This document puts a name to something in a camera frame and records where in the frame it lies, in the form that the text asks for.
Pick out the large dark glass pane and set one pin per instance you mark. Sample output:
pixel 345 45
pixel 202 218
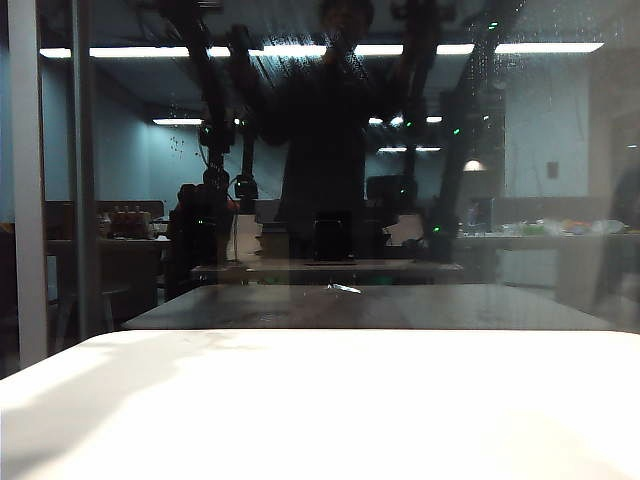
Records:
pixel 150 160

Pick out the grey vertical metal pole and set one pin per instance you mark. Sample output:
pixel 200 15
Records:
pixel 85 200

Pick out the white vertical window frame post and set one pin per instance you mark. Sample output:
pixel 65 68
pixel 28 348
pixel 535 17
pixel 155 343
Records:
pixel 27 200

